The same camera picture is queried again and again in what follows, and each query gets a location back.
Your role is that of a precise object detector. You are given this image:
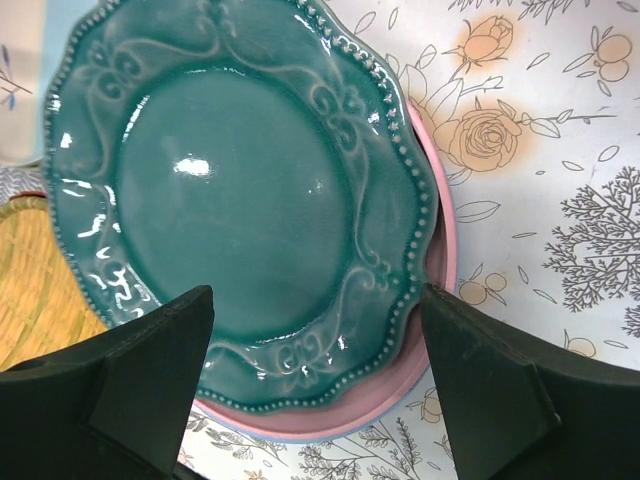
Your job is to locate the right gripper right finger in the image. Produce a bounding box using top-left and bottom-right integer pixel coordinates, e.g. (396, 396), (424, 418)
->
(421, 284), (639, 479)

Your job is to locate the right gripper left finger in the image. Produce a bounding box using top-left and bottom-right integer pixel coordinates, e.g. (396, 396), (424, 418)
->
(1, 286), (214, 479)

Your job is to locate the teal embossed plate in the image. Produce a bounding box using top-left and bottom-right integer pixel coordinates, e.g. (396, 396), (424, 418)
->
(43, 1), (439, 415)

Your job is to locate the pink plate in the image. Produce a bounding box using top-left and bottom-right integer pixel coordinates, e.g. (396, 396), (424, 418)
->
(193, 105), (458, 443)

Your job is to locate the woven bamboo tray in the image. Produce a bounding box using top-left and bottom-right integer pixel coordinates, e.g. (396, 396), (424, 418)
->
(0, 194), (105, 370)

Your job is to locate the floral table mat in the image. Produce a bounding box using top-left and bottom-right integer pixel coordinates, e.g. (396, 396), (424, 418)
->
(1, 1), (639, 479)

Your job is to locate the cream and blue plate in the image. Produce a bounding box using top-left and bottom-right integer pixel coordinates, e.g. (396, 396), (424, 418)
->
(1, 0), (97, 167)

